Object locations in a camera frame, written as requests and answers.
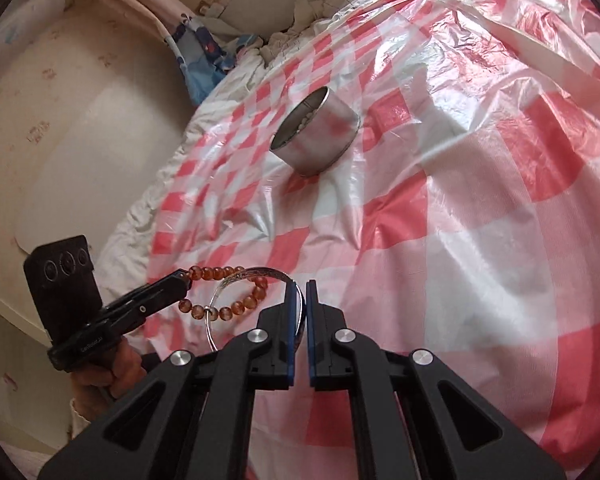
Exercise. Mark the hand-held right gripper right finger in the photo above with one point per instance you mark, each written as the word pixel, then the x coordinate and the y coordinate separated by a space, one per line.
pixel 311 330

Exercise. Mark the blue printed cloth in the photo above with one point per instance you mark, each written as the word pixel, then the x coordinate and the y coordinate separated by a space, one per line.
pixel 200 60

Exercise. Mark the round metal tin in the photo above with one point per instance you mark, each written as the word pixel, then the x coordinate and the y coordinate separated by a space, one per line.
pixel 325 140

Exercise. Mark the person's left forearm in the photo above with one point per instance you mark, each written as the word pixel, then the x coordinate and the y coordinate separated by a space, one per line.
pixel 80 417

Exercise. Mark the person's left hand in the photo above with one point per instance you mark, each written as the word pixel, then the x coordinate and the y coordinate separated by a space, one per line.
pixel 125 367

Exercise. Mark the silver engraved bangle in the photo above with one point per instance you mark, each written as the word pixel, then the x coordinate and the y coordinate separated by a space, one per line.
pixel 275 274

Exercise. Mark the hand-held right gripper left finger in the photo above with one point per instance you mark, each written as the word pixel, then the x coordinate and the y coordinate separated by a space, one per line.
pixel 292 340

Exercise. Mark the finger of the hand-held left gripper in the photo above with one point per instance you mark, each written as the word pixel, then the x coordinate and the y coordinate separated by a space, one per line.
pixel 155 305
pixel 170 280

